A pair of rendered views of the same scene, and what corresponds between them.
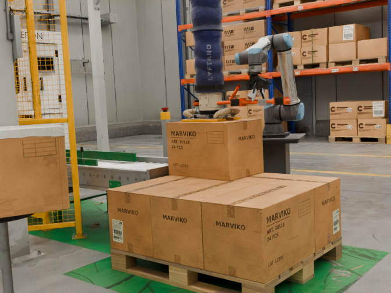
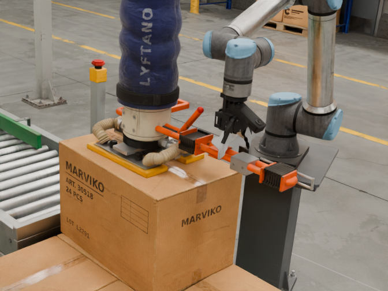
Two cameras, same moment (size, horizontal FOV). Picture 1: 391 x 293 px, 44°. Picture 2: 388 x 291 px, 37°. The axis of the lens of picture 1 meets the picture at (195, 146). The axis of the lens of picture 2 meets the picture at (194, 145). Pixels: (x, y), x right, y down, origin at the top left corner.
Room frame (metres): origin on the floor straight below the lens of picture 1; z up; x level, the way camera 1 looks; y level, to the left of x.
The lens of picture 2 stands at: (1.64, -0.40, 1.79)
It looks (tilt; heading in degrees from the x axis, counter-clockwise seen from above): 22 degrees down; 3
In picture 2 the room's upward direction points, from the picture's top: 4 degrees clockwise
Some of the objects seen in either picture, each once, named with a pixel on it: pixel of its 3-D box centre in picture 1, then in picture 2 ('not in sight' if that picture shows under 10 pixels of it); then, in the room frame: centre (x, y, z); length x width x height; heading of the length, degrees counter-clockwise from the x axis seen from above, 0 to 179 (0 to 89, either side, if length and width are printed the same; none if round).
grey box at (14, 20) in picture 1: (11, 38); not in sight; (3.62, 1.30, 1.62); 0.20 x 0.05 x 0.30; 51
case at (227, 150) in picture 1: (214, 147); (145, 202); (3.63, -0.14, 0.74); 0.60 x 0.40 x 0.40; 47
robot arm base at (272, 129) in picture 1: (273, 128); (279, 139); (4.24, -0.69, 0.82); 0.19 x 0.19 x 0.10
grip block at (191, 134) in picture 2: (238, 102); (196, 141); (3.48, -0.32, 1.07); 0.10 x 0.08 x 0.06; 140
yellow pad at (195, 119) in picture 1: (203, 118); (126, 153); (3.57, -0.07, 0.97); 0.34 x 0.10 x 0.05; 50
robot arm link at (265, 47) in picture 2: (259, 56); (253, 52); (3.51, -0.48, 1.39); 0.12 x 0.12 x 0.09; 63
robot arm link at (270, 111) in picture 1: (273, 111); (284, 112); (4.24, -0.69, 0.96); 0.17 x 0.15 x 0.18; 63
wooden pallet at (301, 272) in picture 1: (226, 252); not in sight; (3.20, -0.17, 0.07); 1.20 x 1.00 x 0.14; 51
